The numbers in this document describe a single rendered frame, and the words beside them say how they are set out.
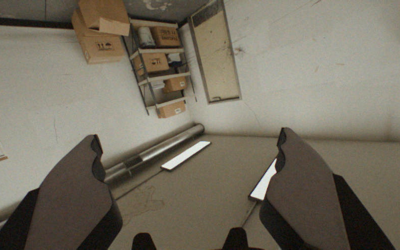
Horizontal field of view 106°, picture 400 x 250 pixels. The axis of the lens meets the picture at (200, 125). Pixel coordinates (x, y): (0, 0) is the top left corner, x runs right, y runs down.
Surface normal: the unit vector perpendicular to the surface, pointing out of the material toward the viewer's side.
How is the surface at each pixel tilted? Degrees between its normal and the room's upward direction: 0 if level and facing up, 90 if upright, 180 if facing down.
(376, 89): 90
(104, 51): 89
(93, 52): 88
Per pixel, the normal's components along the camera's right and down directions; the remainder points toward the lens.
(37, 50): 0.71, -0.01
